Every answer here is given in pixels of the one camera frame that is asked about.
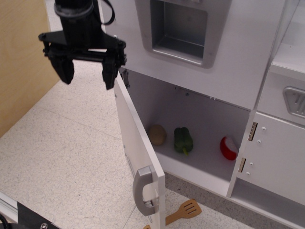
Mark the grey fridge door handle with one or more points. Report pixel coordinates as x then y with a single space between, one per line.
143 177

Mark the white toy fridge cabinet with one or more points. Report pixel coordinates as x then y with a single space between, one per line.
261 52

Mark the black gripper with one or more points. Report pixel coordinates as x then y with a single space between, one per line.
82 30

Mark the green toy bell pepper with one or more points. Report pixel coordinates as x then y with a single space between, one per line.
183 142

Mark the tan toy potato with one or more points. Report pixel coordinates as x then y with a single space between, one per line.
157 135

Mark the upper brass hinge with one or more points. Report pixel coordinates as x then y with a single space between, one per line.
252 131

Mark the wooden slotted spatula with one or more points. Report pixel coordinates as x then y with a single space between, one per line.
156 211

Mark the aluminium extrusion rail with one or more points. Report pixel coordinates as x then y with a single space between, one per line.
8 208

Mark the white low fridge door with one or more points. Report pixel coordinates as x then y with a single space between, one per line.
137 147

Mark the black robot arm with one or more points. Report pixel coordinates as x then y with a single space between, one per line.
92 55

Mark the grey oven vent panel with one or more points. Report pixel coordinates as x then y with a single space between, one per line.
295 101

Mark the lower brass hinge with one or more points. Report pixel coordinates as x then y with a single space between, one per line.
241 166

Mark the white cupboard door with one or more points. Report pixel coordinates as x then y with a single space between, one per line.
275 158

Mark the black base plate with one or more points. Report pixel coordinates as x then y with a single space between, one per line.
28 219

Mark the light wooden panel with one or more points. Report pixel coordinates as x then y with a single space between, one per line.
25 74

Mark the grey ice dispenser recess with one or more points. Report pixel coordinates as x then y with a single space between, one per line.
188 30

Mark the brass hinge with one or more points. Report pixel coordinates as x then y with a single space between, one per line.
252 131
241 166

